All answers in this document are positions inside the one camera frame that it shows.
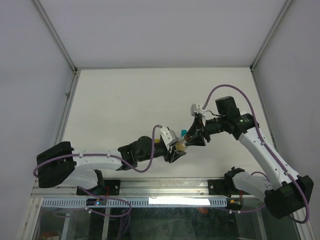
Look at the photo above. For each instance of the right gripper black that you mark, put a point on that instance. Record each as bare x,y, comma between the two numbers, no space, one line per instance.
197,127

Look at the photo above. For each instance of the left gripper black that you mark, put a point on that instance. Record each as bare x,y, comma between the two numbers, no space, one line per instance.
170,156

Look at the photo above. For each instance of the clear bottle yellow capsules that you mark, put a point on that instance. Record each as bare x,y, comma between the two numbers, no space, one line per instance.
181,145

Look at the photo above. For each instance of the weekly pill organizer box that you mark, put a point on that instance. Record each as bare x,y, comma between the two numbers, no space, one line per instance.
178,134

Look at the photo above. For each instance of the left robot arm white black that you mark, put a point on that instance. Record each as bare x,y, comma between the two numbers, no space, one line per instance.
64,164

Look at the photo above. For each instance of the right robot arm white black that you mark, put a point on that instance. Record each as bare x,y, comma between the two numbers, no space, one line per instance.
284,192

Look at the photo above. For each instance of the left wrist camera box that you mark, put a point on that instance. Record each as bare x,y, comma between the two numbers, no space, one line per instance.
168,137

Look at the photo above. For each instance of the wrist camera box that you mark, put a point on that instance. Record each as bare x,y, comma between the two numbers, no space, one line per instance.
168,137
196,110

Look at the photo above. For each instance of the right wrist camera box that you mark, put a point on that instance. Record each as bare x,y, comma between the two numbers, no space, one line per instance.
196,110

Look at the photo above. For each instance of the grey slotted cable duct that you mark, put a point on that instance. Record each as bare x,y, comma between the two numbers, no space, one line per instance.
142,202

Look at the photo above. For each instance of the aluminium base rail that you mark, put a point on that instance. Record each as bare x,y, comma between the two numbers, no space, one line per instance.
143,187

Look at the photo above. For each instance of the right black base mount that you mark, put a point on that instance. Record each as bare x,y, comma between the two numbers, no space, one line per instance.
222,186

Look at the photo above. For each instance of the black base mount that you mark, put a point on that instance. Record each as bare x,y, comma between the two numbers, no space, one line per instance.
104,187
222,186

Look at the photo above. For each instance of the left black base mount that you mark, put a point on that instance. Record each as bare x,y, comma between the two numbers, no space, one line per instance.
104,187

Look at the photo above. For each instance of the right aluminium frame post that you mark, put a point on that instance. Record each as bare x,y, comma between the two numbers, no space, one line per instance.
272,31

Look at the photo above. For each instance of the aluminium frame post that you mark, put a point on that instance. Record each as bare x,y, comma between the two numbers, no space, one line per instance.
54,34
272,31

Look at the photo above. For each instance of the left aluminium frame post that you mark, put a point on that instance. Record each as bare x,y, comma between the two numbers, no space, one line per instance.
54,34

